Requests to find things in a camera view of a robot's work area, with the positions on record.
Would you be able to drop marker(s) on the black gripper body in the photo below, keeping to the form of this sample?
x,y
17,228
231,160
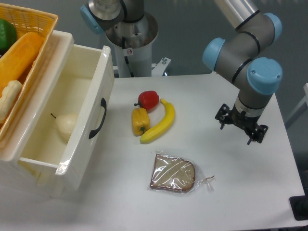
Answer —
x,y
241,120

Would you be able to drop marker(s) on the black top drawer handle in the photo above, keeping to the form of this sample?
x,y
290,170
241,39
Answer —
x,y
100,119

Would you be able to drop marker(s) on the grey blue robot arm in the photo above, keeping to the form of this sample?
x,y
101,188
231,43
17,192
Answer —
x,y
237,61

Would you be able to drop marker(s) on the white drawer cabinet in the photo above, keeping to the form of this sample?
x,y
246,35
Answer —
x,y
31,149

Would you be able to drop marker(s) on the yellow banana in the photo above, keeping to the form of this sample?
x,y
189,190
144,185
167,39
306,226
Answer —
x,y
162,126

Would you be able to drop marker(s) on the bagged bread slice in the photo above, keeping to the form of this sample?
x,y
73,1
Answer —
x,y
178,175

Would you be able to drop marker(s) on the red bell pepper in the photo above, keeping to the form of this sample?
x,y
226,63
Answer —
x,y
148,100

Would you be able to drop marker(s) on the black device at edge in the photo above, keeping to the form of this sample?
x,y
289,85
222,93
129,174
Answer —
x,y
299,206

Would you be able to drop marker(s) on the yellow bell pepper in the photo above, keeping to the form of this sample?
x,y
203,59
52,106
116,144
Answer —
x,y
140,121

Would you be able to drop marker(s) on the pale toy pear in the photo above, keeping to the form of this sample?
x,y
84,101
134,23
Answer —
x,y
65,125

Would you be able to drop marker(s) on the pale toy peanut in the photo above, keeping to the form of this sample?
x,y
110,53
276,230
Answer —
x,y
7,99

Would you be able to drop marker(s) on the orange bread loaf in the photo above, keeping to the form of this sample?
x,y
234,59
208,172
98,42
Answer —
x,y
18,57

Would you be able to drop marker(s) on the yellow woven basket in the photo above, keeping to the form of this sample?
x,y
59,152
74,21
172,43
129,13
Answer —
x,y
27,20

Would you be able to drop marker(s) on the green bell pepper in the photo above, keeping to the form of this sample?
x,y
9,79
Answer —
x,y
8,36

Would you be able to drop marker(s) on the white frame at right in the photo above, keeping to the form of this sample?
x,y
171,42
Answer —
x,y
298,110

